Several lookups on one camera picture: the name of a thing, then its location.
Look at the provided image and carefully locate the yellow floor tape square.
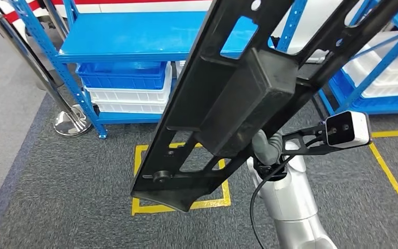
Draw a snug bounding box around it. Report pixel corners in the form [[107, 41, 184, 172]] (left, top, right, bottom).
[[131, 142, 232, 216]]

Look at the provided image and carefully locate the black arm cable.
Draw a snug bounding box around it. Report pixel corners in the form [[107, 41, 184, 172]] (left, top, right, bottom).
[[249, 137, 326, 249]]

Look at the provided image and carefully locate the blue metal shelf rack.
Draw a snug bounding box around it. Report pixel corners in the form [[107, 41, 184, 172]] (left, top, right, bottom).
[[6, 0, 308, 140]]

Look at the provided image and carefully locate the red barrier belt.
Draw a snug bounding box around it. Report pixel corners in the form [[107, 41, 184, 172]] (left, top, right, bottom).
[[3, 0, 42, 24], [53, 0, 172, 6]]

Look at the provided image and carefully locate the white car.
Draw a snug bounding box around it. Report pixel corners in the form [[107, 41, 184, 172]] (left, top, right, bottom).
[[0, 0, 358, 64]]

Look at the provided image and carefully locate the blue metal rack on casters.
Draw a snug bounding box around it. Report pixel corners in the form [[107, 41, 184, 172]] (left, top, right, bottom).
[[317, 0, 398, 116]]

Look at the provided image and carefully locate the blue plastic bin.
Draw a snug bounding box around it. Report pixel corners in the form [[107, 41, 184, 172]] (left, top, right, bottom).
[[76, 62, 169, 91]]

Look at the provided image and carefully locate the chrome stanchion post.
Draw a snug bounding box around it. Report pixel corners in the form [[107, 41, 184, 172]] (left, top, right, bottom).
[[0, 14, 93, 138], [41, 0, 69, 40]]

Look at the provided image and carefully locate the black camera mounting bracket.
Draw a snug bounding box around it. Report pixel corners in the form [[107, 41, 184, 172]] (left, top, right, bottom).
[[281, 123, 344, 156]]

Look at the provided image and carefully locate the long black plastic panel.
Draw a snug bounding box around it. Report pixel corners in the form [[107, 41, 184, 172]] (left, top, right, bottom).
[[131, 0, 398, 213]]

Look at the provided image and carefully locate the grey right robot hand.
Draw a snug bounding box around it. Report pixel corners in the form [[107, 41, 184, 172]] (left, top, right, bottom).
[[251, 129, 284, 167]]

